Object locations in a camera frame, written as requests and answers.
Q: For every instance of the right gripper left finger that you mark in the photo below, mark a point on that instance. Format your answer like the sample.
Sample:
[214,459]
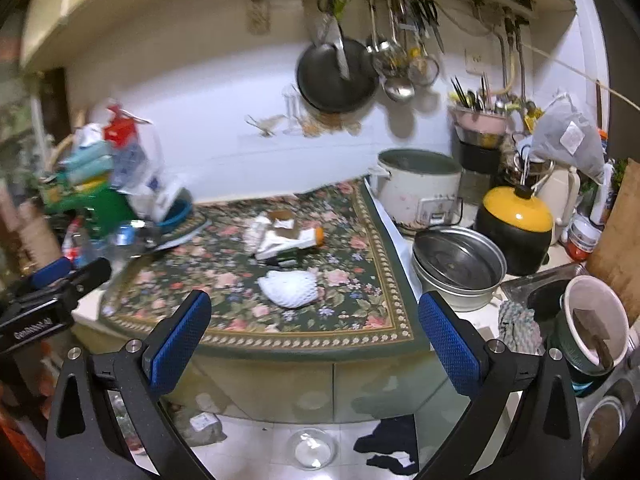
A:
[84,440]

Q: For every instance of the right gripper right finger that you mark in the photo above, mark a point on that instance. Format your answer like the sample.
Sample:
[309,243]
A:
[543,440]

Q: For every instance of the white paper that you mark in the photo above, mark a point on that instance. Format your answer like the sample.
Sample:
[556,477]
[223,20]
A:
[255,233]

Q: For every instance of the white foam fruit net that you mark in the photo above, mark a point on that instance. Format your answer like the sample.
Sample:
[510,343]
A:
[289,289]

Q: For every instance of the torn brown cardboard piece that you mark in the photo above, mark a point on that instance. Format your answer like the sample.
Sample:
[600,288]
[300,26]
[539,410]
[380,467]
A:
[284,223]

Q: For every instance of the orange peel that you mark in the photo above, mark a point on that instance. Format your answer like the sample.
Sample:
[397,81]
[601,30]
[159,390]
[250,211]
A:
[318,236]

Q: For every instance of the clear plastic water bottle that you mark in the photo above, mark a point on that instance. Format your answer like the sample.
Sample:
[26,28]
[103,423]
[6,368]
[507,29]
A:
[79,247]

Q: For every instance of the checkered dish cloth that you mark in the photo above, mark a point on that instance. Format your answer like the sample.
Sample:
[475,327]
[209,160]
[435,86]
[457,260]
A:
[518,329]

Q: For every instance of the dark cloth on floor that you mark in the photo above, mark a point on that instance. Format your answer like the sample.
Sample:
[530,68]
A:
[393,446]

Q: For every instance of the white appliance box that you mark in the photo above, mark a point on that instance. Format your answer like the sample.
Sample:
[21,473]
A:
[158,196]

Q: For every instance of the teal tissue packs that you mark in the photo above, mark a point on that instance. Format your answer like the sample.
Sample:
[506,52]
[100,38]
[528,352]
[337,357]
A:
[88,163]

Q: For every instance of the clear plastic bag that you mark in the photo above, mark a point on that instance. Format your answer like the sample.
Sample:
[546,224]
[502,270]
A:
[139,157]

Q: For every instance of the blue plastic bowl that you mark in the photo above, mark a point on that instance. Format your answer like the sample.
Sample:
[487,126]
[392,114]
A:
[177,214]

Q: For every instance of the stainless steel basin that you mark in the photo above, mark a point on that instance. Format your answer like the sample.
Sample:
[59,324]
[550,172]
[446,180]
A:
[462,265]

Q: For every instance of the wooden cutting board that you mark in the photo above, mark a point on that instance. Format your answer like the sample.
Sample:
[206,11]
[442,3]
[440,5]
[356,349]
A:
[616,259]

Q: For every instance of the floral green tablecloth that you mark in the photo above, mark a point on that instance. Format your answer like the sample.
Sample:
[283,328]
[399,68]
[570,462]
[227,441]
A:
[314,274]

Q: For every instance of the yellow lid black pot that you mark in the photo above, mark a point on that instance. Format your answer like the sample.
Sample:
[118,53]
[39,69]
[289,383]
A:
[519,223]

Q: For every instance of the glass bowl on floor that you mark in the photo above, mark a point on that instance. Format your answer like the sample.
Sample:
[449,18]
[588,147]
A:
[310,449]

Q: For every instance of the white flat box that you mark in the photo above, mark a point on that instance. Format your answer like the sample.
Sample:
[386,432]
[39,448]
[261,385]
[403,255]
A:
[273,244]

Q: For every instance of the cream electric kettle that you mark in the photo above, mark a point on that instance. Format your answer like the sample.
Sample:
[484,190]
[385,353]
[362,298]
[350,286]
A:
[560,193]

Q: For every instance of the white rice cooker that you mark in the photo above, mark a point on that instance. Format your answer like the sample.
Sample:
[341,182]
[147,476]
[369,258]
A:
[417,188]

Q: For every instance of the grey mesh bag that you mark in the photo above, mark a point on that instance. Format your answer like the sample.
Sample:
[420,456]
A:
[564,135]

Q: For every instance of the pink utensil holder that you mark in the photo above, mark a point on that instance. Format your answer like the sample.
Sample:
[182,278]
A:
[480,122]

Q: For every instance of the black hanging frying pan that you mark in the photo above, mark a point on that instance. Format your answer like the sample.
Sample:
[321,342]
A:
[322,86]

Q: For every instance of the hanging steel ladle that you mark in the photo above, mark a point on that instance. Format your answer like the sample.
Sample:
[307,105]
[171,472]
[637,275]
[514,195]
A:
[397,86]

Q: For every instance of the hanging mesh strainer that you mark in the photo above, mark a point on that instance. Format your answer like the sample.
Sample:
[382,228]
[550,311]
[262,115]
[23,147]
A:
[423,69]

